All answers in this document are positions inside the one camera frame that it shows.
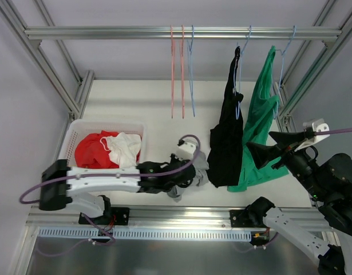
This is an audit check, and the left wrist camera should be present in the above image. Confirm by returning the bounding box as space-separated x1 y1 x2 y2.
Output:
175 139 197 160

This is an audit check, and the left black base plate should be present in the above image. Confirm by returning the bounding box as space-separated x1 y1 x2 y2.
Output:
88 206 130 226

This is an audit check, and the white plastic basket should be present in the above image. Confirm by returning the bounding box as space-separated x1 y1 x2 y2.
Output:
57 117 148 166

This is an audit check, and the white slotted cable duct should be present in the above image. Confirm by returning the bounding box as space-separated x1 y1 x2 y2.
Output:
38 227 252 242

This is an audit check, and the green tank top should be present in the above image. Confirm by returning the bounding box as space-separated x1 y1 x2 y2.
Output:
227 46 288 193

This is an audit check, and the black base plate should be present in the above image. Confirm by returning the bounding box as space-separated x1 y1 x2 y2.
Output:
229 209 254 228
88 206 130 226

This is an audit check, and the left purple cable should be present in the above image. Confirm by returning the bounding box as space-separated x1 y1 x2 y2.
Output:
19 133 201 246

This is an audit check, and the pink hanger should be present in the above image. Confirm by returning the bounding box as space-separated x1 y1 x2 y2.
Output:
170 26 176 119
179 25 185 119

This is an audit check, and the aluminium front rail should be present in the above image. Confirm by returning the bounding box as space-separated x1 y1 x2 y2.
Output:
25 206 331 232

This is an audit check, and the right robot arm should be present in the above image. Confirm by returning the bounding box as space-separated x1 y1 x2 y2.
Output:
244 128 352 274

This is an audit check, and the aluminium hanging rail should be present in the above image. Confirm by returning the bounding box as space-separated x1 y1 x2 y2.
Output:
24 26 342 41

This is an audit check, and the red tank top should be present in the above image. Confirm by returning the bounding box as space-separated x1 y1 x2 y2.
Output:
74 130 142 170

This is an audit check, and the white tank top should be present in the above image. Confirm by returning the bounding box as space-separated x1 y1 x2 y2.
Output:
100 132 142 168

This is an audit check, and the grey tank top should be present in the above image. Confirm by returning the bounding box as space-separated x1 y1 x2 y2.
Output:
167 151 209 202

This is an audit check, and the black tank top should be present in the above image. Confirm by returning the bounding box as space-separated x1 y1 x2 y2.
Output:
207 46 244 188

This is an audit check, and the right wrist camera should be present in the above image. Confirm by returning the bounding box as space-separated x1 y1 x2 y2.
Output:
295 119 330 152

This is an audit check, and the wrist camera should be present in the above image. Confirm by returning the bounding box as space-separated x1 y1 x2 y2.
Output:
175 139 197 160
295 119 330 152

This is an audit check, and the blue hanger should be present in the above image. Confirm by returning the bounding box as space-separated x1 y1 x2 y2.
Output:
273 25 297 120
234 25 252 120
187 25 196 117

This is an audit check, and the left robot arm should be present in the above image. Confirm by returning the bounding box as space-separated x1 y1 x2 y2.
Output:
38 155 196 224

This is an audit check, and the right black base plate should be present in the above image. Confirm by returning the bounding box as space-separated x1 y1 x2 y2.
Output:
229 209 254 228

